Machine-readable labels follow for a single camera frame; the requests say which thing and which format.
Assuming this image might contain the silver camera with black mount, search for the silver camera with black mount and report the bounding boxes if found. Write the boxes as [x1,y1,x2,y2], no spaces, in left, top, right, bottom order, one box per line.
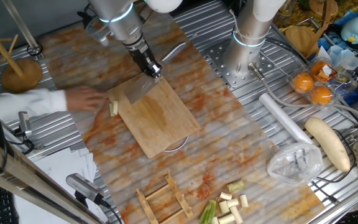
[65,173,106,207]

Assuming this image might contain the wooden cutting board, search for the wooden cutting board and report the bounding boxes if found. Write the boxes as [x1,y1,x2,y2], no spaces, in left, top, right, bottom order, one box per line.
[106,73,201,159]

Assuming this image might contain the wooden knife rack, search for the wooden knife rack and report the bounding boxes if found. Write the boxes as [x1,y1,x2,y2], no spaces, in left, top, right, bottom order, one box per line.
[135,170,195,224]

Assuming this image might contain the steel cleaver knife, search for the steel cleaver knife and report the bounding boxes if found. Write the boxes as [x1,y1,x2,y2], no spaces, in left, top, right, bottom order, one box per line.
[124,42,188,105]

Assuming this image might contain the grey hose with metal connector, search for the grey hose with metal connector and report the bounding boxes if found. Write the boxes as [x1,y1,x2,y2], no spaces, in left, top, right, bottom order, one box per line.
[248,62,358,124]

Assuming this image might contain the clear plastic cups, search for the clear plastic cups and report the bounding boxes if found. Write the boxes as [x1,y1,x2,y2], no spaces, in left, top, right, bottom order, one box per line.
[317,45,358,72]

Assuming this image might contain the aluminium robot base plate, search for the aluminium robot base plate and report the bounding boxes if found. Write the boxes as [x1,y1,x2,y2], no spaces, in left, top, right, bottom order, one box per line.
[205,39,276,89]

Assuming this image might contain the black camera cable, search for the black camera cable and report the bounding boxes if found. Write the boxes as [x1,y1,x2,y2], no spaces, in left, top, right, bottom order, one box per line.
[99,198,124,224]

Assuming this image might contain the black round cable plug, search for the black round cable plug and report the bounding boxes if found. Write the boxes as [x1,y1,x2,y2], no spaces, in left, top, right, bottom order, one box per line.
[78,11,93,28]

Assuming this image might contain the clear plastic bag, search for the clear plastic bag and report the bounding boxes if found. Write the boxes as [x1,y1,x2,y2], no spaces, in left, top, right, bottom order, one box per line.
[267,142,324,187]

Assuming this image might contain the small silver camera on clamp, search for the small silver camera on clamp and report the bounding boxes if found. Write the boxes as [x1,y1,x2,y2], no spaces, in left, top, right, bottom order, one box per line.
[17,111,34,138]

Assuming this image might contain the orange fruit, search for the orange fruit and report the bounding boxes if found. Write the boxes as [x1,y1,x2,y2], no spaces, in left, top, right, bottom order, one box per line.
[310,85,333,106]
[291,72,314,93]
[310,60,331,79]

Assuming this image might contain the wooden disc holder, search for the wooden disc holder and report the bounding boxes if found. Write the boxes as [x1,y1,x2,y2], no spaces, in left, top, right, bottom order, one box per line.
[284,0,339,59]

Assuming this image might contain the white daikon radish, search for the white daikon radish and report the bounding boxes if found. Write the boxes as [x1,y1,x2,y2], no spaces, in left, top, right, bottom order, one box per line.
[304,116,351,173]

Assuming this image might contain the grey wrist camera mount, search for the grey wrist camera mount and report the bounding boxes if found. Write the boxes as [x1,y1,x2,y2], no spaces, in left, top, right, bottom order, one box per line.
[84,17,111,47]

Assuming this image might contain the thin black cable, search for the thin black cable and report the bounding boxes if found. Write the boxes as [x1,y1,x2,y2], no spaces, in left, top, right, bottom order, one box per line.
[310,128,357,205]

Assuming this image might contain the orange marble pattern mat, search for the orange marble pattern mat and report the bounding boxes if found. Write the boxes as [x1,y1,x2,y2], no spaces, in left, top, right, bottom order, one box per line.
[38,4,327,224]

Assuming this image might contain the aluminium frame beam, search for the aluminium frame beam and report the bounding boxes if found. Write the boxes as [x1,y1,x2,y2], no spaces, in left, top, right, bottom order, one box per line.
[0,132,105,224]

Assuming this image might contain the clear plastic fruit container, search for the clear plastic fruit container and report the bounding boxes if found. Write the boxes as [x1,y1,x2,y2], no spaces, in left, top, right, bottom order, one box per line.
[288,57,352,110]

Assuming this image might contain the pale green scallion piece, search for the pale green scallion piece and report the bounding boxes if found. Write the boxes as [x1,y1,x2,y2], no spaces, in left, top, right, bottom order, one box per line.
[226,180,246,192]

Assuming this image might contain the white sleeved forearm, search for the white sleeved forearm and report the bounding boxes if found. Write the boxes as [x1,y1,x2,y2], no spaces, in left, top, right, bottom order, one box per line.
[0,88,68,123]

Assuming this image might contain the white paper stack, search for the white paper stack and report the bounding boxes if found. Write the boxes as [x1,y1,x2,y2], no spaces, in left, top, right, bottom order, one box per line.
[13,147,113,224]

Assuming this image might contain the bare person hand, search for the bare person hand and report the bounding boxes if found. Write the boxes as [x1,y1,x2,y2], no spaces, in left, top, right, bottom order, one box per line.
[65,85,109,113]

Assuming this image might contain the white plastic wrap roll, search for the white plastic wrap roll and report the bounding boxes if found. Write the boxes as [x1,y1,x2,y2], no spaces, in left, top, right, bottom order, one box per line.
[259,92,314,146]

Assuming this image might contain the white stand leg with ring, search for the white stand leg with ring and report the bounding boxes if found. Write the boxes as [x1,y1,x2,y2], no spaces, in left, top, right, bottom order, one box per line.
[0,0,44,57]

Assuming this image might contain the light blue plush toy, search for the light blue plush toy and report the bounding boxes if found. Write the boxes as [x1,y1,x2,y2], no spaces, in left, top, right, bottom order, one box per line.
[340,16,358,44]

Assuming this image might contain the green scallion leaf bunch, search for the green scallion leaf bunch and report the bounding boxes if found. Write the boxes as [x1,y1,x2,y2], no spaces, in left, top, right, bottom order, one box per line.
[199,199,218,224]

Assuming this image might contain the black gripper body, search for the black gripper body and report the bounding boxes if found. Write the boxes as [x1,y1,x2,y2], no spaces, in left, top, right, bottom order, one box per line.
[128,43,155,71]

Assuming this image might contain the wooden stand with round base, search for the wooden stand with round base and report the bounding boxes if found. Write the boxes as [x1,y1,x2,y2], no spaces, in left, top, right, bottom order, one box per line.
[0,0,44,94]

